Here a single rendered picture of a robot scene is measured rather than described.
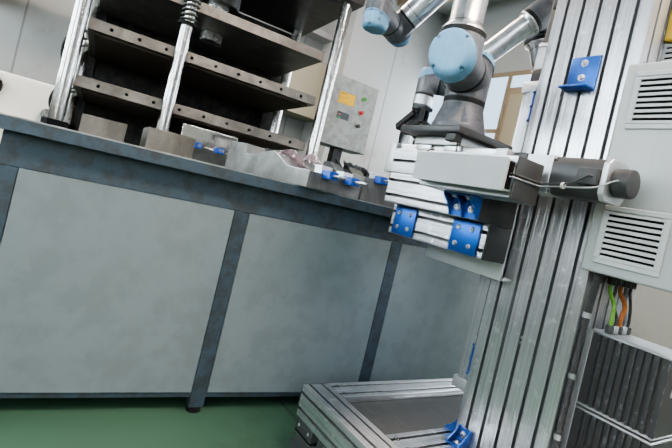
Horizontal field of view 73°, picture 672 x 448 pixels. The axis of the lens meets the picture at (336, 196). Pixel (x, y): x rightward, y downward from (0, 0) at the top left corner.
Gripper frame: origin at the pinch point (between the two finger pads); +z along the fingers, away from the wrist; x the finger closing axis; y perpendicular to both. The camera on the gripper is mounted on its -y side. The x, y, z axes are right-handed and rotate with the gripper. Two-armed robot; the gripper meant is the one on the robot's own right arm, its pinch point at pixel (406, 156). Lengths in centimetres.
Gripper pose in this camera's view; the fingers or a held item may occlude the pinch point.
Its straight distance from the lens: 183.0
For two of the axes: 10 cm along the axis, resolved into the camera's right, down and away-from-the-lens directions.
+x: 8.5, 2.1, 4.8
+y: 4.7, 1.1, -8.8
